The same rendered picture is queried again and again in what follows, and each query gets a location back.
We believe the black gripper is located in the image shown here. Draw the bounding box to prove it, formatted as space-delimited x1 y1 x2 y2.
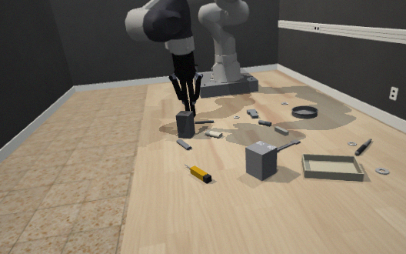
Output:
169 51 203 117

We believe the silver flat washer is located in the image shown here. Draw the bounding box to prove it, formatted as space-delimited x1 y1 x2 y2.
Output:
375 168 389 175

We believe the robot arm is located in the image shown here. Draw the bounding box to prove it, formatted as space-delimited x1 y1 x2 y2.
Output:
125 0 249 82

